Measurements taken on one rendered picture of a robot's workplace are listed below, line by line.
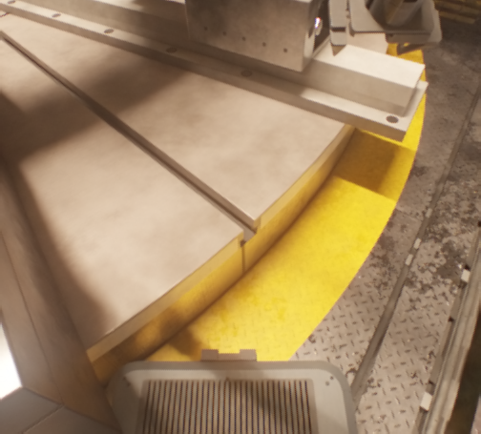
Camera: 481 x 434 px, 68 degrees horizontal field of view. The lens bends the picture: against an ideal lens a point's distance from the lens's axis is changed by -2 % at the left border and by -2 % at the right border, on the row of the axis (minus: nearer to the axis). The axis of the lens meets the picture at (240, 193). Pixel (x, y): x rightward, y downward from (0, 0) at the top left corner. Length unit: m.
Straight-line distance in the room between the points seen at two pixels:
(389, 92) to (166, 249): 0.83
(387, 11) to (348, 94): 0.81
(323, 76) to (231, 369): 0.93
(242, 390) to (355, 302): 0.53
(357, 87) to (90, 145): 0.88
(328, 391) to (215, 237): 0.43
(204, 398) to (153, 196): 0.53
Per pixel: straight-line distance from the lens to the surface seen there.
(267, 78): 1.36
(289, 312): 1.18
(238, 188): 1.03
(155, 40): 1.67
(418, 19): 0.53
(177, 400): 0.85
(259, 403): 0.84
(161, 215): 1.00
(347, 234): 1.35
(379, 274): 1.30
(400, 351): 1.22
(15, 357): 0.49
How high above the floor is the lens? 1.09
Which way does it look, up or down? 50 degrees down
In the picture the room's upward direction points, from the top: 2 degrees counter-clockwise
